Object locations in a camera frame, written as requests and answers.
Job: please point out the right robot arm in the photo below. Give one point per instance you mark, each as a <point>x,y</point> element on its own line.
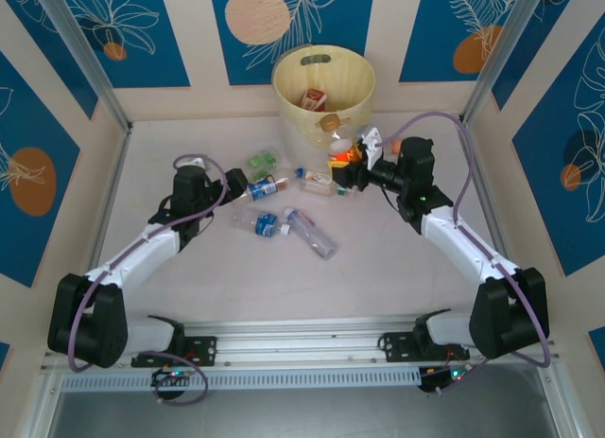
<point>463,249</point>

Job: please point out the grey metal panel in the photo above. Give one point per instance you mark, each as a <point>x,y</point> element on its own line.
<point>302,416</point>

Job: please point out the blue label bottle white cap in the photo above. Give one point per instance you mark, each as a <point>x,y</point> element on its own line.
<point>264,224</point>

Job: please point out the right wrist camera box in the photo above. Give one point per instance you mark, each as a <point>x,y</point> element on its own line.
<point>371,142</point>

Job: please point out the aluminium corner post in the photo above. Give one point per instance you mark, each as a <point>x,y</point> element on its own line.
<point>506,45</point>
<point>80,50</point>

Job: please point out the clear bottle green label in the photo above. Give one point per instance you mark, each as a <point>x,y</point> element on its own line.
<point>263,162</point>

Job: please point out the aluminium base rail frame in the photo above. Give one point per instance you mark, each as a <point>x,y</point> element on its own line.
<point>293,343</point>

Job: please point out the red gold label bottle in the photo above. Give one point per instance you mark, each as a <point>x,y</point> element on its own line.
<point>314,100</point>

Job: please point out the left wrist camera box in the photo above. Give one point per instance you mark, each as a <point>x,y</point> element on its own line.
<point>195,162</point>

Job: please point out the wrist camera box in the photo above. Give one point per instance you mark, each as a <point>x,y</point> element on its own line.
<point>195,162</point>
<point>371,142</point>

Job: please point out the cream bin with yellow liner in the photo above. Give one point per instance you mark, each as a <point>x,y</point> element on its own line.
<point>345,83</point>

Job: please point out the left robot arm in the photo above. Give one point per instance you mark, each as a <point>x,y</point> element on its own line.
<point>142,253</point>

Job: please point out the aluminium side rail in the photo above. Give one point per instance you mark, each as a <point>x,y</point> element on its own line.
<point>482,182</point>
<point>118,173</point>

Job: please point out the clear bottle pink label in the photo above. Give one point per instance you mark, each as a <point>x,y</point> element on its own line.
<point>312,234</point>

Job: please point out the clear bottle orange cap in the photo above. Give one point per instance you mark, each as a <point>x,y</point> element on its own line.
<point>396,147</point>

